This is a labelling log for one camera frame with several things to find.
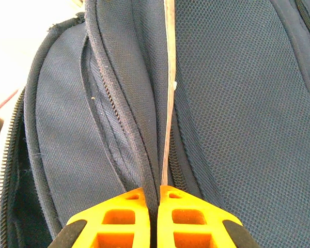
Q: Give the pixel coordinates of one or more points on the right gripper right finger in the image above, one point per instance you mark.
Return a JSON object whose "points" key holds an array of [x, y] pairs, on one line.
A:
{"points": [[196, 222]]}

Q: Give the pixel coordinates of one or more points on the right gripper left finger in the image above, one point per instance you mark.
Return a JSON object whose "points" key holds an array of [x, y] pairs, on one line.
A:
{"points": [[118, 224]]}

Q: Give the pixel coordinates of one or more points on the navy blue backpack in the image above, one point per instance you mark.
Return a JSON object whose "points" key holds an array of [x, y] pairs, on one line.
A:
{"points": [[222, 103]]}

